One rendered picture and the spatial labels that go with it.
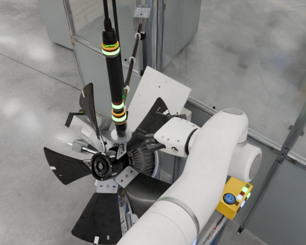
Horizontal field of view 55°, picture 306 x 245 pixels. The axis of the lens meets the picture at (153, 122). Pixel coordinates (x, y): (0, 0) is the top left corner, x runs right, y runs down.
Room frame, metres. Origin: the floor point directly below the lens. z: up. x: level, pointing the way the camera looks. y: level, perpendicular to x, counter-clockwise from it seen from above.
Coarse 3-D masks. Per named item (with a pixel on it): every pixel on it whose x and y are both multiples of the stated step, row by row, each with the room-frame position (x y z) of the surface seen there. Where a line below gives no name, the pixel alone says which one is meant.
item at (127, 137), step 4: (128, 128) 0.66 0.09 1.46; (112, 132) 0.65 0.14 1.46; (116, 132) 0.65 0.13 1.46; (128, 132) 0.65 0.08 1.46; (112, 136) 0.63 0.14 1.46; (116, 136) 0.63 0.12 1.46; (124, 136) 0.63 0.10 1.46; (128, 136) 0.63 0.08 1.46; (116, 140) 0.61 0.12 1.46; (120, 140) 0.61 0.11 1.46; (124, 140) 0.61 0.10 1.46; (128, 140) 0.62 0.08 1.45
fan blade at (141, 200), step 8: (136, 176) 0.64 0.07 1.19; (144, 176) 0.64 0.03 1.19; (128, 184) 0.60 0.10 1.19; (136, 184) 0.60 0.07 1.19; (144, 184) 0.60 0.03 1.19; (152, 184) 0.60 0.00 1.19; (160, 184) 0.60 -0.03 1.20; (168, 184) 0.59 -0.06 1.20; (128, 192) 0.57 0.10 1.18; (136, 192) 0.57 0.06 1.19; (144, 192) 0.56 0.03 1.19; (152, 192) 0.56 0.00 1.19; (160, 192) 0.56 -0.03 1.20; (136, 200) 0.54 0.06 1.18; (144, 200) 0.53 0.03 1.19; (152, 200) 0.53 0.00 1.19; (136, 208) 0.51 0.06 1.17; (144, 208) 0.50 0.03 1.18
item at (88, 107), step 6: (90, 84) 0.94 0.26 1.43; (84, 90) 0.96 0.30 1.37; (90, 90) 0.92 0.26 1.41; (90, 96) 0.90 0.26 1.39; (84, 102) 0.95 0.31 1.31; (90, 102) 0.89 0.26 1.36; (84, 108) 0.96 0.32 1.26; (90, 108) 0.88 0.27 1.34; (90, 114) 0.87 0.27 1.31; (90, 120) 0.90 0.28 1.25; (96, 120) 0.82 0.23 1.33; (96, 126) 0.81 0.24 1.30; (96, 132) 0.83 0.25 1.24
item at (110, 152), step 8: (104, 152) 0.71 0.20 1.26; (112, 152) 0.72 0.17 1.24; (128, 152) 0.75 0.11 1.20; (96, 160) 0.69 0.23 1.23; (104, 160) 0.68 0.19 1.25; (112, 160) 0.67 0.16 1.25; (120, 160) 0.70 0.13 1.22; (128, 160) 0.72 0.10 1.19; (96, 168) 0.66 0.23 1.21; (104, 168) 0.66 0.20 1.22; (112, 168) 0.64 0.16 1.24; (120, 168) 0.67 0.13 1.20; (96, 176) 0.64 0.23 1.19; (104, 176) 0.63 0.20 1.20; (112, 176) 0.63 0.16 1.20
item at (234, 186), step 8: (232, 184) 0.67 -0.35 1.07; (240, 184) 0.67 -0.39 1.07; (224, 192) 0.63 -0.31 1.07; (232, 192) 0.63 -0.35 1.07; (248, 192) 0.63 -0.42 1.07; (224, 200) 0.59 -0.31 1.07; (240, 200) 0.59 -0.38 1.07; (216, 208) 0.59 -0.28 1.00; (224, 208) 0.57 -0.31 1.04; (232, 208) 0.56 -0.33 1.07; (232, 216) 0.54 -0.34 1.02
